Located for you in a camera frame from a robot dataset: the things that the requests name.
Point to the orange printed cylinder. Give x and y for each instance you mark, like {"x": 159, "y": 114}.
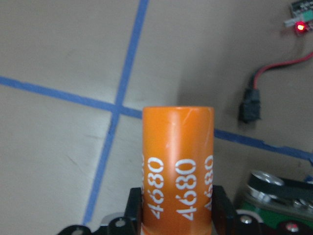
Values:
{"x": 177, "y": 186}

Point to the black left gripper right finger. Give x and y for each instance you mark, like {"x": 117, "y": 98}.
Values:
{"x": 223, "y": 213}

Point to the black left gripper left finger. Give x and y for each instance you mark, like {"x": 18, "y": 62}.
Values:
{"x": 133, "y": 211}

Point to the small motor controller board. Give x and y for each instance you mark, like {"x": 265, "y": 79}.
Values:
{"x": 301, "y": 17}

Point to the green conveyor belt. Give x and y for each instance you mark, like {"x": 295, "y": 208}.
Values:
{"x": 274, "y": 201}

